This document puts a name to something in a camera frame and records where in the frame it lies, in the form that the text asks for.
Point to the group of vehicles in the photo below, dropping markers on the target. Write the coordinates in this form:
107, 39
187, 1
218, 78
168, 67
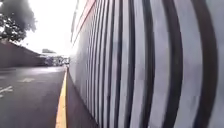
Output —
55, 61

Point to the grey ribbed metal building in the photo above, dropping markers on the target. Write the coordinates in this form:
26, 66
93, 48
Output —
150, 66

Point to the grey concrete wall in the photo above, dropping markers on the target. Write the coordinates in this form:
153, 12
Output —
16, 55

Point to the tree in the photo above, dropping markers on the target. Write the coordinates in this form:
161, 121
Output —
13, 20

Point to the grey asphalt road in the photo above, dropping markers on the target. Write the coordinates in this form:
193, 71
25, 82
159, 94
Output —
33, 100

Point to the white road markings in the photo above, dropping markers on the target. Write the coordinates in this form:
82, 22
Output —
6, 89

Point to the yellow painted line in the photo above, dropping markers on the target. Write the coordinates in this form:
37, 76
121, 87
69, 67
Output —
61, 106

